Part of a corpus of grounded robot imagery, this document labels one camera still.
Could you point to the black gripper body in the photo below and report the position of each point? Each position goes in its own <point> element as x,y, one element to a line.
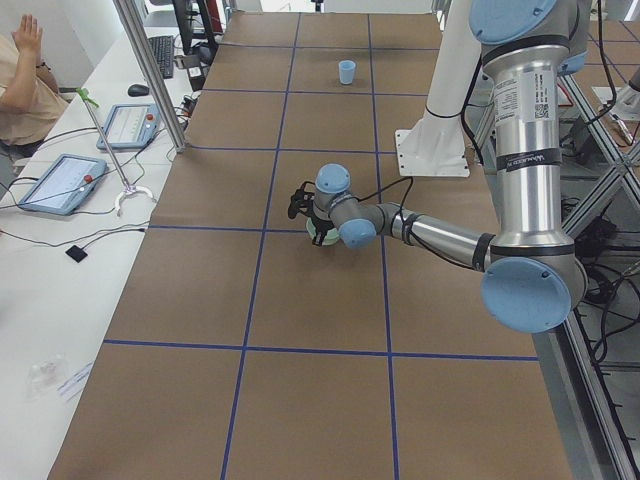
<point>318,229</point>

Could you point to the light green bowl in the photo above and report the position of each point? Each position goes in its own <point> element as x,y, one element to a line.
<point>328,238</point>

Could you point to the light blue plastic cup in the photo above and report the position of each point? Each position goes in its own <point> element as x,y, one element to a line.
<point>346,71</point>

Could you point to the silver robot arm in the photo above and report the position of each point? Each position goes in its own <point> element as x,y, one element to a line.
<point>531,277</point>

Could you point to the reacher grabber tool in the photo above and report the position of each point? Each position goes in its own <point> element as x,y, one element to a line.
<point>129,189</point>

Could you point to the black box with label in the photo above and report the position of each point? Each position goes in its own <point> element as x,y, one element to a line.
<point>194,69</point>

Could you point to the far blue teach pendant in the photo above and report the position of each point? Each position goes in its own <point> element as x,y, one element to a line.
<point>131,126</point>

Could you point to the blue teach pendant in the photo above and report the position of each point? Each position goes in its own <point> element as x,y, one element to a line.
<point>65,185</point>
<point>131,126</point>

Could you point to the black computer mouse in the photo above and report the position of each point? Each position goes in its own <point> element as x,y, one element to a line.
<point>138,90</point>

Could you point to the black keyboard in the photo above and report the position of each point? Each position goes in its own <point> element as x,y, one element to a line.
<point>162,48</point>

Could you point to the small black square pad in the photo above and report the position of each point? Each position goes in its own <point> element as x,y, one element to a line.
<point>76,253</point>

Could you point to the near blue teach pendant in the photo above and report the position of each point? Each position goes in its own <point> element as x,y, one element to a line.
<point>65,185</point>

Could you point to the person in beige shirt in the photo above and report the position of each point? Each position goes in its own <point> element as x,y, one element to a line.
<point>31,103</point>

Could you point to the clear plastic bag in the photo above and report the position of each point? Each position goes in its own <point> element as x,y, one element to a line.
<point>45,376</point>

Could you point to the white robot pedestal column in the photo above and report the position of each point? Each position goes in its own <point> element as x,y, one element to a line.
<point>435,146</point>

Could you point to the aluminium frame post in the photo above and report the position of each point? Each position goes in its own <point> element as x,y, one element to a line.
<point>136,34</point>

